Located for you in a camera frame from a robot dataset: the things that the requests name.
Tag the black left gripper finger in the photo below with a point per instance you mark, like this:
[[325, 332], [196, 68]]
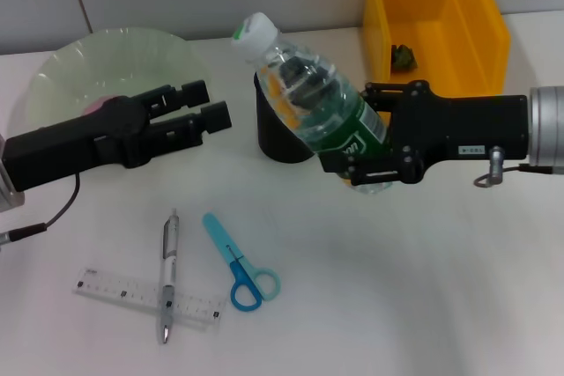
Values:
[[196, 94], [216, 118]]

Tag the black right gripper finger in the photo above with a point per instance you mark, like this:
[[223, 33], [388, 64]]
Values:
[[388, 92], [379, 169]]

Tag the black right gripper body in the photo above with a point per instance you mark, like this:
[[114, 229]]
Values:
[[476, 127]]

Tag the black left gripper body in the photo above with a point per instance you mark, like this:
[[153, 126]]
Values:
[[88, 142]]

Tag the green plastic wrapper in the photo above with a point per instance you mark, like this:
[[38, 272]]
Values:
[[403, 58]]

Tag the pink peach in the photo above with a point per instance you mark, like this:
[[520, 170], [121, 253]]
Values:
[[99, 105]]

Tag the clear green-label water bottle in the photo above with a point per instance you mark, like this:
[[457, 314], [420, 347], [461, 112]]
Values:
[[317, 98]]

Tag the black mesh pen holder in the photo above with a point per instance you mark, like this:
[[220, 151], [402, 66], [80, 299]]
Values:
[[275, 142]]

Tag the pale green wavy glass plate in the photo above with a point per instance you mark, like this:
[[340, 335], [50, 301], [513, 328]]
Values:
[[123, 59]]

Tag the silver ballpoint pen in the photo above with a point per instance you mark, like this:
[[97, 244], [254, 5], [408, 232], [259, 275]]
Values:
[[169, 261]]

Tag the transparent plastic ruler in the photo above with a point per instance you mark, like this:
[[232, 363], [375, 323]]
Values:
[[114, 290]]

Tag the blue scissors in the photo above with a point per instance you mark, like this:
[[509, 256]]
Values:
[[240, 272]]

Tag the yellow plastic bin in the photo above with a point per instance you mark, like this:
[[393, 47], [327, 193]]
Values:
[[440, 19]]

